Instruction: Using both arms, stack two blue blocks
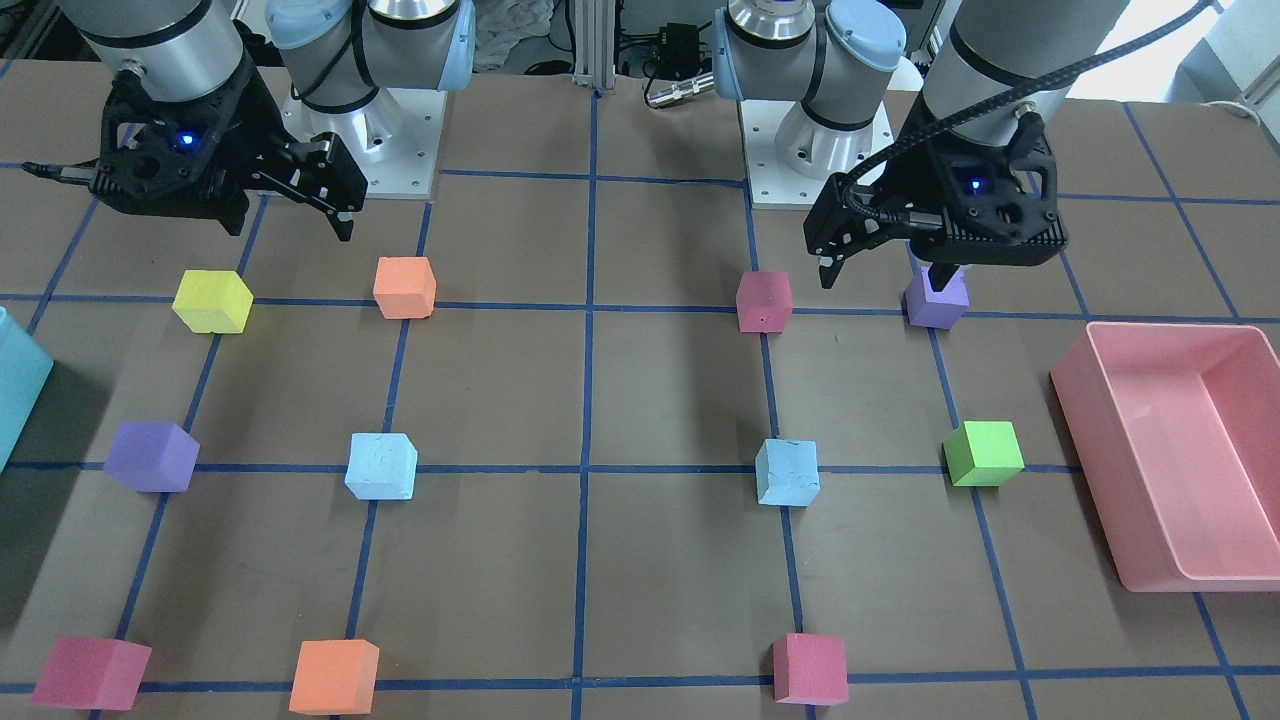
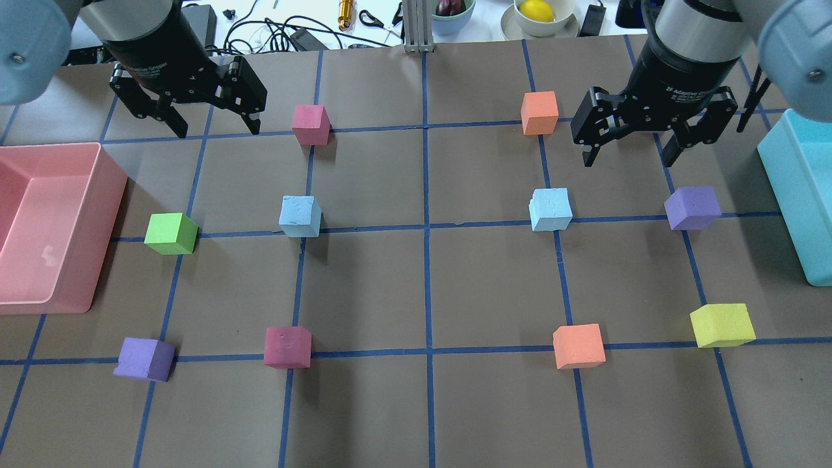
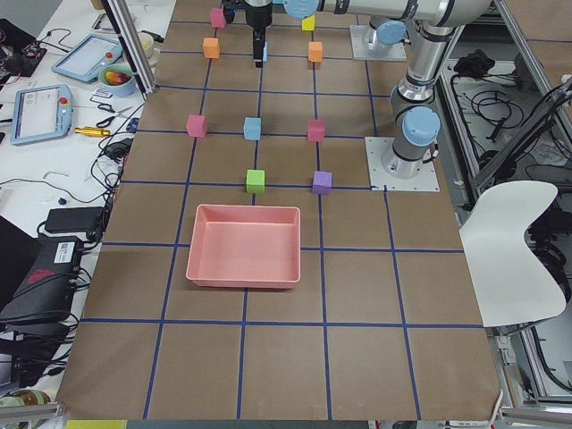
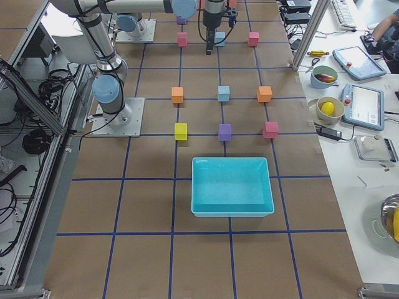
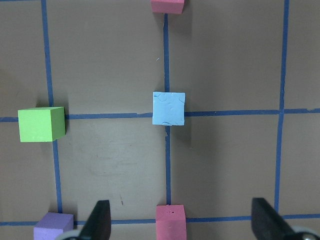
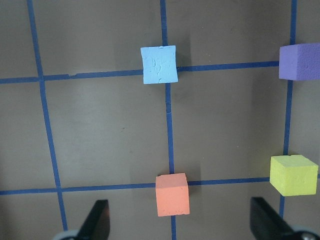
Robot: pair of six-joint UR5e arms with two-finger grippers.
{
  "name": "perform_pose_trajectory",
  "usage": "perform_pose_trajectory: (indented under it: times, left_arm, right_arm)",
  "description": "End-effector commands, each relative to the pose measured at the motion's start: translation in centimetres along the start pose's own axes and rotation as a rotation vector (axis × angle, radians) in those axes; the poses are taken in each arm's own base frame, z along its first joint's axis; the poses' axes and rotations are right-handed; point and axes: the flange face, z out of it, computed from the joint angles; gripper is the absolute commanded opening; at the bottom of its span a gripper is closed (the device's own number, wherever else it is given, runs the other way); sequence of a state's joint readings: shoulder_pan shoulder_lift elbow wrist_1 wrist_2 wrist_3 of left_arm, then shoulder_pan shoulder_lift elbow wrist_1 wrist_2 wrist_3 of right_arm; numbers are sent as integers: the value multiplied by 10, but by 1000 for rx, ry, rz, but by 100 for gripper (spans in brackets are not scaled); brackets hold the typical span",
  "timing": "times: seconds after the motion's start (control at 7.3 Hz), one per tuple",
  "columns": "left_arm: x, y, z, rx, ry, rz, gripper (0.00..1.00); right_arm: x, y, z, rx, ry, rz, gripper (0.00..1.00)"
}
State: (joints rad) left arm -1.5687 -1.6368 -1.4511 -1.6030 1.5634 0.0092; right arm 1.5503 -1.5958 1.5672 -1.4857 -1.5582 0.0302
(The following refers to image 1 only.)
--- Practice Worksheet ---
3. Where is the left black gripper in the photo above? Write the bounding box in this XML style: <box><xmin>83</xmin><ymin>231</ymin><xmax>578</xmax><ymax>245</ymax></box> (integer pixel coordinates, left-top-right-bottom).
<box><xmin>804</xmin><ymin>173</ymin><xmax>963</xmax><ymax>293</ymax></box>

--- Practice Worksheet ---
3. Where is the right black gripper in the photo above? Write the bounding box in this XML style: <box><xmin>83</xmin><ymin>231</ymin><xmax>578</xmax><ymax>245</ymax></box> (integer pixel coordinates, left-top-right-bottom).
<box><xmin>236</xmin><ymin>76</ymin><xmax>369</xmax><ymax>243</ymax></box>

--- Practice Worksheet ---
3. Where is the light blue block arm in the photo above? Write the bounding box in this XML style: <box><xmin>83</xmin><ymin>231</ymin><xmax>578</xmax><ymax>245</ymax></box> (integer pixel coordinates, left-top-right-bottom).
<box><xmin>344</xmin><ymin>433</ymin><xmax>419</xmax><ymax>501</ymax></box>
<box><xmin>755</xmin><ymin>438</ymin><xmax>820</xmax><ymax>507</ymax></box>

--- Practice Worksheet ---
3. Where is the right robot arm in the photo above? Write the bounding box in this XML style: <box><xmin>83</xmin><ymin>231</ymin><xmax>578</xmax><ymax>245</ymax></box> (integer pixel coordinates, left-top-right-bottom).
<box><xmin>23</xmin><ymin>1</ymin><xmax>476</xmax><ymax>242</ymax></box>

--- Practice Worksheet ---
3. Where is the purple block near base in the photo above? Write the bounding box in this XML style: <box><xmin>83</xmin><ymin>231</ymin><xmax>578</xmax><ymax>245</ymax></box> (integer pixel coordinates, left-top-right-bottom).
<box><xmin>904</xmin><ymin>266</ymin><xmax>970</xmax><ymax>329</ymax></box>

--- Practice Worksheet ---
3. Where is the orange block far row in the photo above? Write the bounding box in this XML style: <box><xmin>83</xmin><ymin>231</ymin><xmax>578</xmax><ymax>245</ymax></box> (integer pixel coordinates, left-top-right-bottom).
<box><xmin>372</xmin><ymin>256</ymin><xmax>436</xmax><ymax>320</ymax></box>

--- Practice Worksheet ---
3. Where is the orange block row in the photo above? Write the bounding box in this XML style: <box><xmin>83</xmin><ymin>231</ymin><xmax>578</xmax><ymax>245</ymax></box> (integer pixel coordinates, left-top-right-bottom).
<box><xmin>372</xmin><ymin>256</ymin><xmax>436</xmax><ymax>320</ymax></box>
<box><xmin>288</xmin><ymin>639</ymin><xmax>380</xmax><ymax>716</ymax></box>

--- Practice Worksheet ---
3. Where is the crimson block far row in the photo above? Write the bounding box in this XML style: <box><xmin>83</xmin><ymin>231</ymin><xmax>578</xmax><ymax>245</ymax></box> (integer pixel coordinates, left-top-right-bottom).
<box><xmin>735</xmin><ymin>272</ymin><xmax>795</xmax><ymax>334</ymax></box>

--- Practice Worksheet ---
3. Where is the crimson block row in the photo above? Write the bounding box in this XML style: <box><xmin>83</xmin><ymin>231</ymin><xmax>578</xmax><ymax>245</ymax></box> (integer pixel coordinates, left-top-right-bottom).
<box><xmin>771</xmin><ymin>632</ymin><xmax>850</xmax><ymax>707</ymax></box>
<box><xmin>735</xmin><ymin>272</ymin><xmax>795</xmax><ymax>334</ymax></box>

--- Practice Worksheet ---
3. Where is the yellow foam block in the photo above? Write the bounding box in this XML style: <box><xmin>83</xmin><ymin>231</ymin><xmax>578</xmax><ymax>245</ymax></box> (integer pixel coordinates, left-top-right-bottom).
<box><xmin>172</xmin><ymin>269</ymin><xmax>253</xmax><ymax>334</ymax></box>

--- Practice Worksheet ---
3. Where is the green foam block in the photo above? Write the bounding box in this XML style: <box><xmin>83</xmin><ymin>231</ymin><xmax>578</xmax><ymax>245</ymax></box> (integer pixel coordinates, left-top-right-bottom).
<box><xmin>942</xmin><ymin>420</ymin><xmax>1027</xmax><ymax>487</ymax></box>

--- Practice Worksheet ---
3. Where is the silver metal connector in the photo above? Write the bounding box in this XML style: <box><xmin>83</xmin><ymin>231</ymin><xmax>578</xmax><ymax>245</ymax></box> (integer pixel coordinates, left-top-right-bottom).
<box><xmin>644</xmin><ymin>72</ymin><xmax>716</xmax><ymax>110</ymax></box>

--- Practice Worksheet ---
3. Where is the black power box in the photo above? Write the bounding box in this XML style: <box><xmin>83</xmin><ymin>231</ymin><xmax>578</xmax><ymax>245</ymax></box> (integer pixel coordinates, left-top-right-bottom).
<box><xmin>634</xmin><ymin>23</ymin><xmax>707</xmax><ymax>67</ymax></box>

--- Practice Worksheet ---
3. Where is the pink plastic bin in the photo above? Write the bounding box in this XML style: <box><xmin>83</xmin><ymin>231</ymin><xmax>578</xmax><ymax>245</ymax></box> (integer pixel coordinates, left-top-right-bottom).
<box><xmin>1051</xmin><ymin>322</ymin><xmax>1279</xmax><ymax>592</ymax></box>

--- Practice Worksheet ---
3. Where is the teal plastic bin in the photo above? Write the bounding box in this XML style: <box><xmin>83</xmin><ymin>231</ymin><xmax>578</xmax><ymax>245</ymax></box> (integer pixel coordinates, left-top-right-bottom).
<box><xmin>1</xmin><ymin>307</ymin><xmax>54</xmax><ymax>470</ymax></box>

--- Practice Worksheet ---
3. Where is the crimson block near row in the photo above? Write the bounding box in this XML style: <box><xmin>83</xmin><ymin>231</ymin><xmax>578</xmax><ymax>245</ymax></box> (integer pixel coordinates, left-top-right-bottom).
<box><xmin>771</xmin><ymin>632</ymin><xmax>850</xmax><ymax>707</ymax></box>

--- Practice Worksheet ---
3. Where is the orange block near row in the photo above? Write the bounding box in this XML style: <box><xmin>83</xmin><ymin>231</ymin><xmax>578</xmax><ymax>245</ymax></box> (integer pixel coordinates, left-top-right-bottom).
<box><xmin>288</xmin><ymin>639</ymin><xmax>380</xmax><ymax>716</ymax></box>

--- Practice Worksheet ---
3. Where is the crimson block near corner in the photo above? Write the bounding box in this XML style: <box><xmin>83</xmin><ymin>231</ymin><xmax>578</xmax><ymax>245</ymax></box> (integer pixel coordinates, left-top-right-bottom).
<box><xmin>31</xmin><ymin>637</ymin><xmax>152</xmax><ymax>711</ymax></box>

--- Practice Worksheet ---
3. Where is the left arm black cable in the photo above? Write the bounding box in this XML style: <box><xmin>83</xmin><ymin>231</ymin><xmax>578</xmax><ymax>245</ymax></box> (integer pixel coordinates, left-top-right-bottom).
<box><xmin>838</xmin><ymin>0</ymin><xmax>1226</xmax><ymax>231</ymax></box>

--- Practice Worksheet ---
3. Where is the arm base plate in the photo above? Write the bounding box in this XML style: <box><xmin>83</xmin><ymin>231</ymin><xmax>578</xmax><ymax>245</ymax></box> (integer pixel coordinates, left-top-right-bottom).
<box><xmin>282</xmin><ymin>88</ymin><xmax>451</xmax><ymax>200</ymax></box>
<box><xmin>739</xmin><ymin>100</ymin><xmax>893</xmax><ymax>209</ymax></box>

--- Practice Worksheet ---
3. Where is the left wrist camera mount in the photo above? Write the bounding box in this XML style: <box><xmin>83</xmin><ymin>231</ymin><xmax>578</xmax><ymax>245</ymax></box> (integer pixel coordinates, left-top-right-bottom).
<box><xmin>901</xmin><ymin>111</ymin><xmax>1069</xmax><ymax>266</ymax></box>

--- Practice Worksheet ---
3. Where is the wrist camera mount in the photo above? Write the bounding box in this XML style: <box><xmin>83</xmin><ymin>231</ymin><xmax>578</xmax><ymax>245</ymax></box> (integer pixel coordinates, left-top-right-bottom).
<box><xmin>22</xmin><ymin>70</ymin><xmax>262</xmax><ymax>238</ymax></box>
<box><xmin>901</xmin><ymin>111</ymin><xmax>1069</xmax><ymax>266</ymax></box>

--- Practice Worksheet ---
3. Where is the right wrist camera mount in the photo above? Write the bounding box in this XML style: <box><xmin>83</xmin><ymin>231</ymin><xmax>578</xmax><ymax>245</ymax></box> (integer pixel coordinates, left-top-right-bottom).
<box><xmin>22</xmin><ymin>70</ymin><xmax>262</xmax><ymax>238</ymax></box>

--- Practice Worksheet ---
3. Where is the aluminium frame post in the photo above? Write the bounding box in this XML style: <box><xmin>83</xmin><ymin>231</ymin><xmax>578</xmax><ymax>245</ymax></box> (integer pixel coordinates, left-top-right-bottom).
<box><xmin>566</xmin><ymin>0</ymin><xmax>618</xmax><ymax>95</ymax></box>

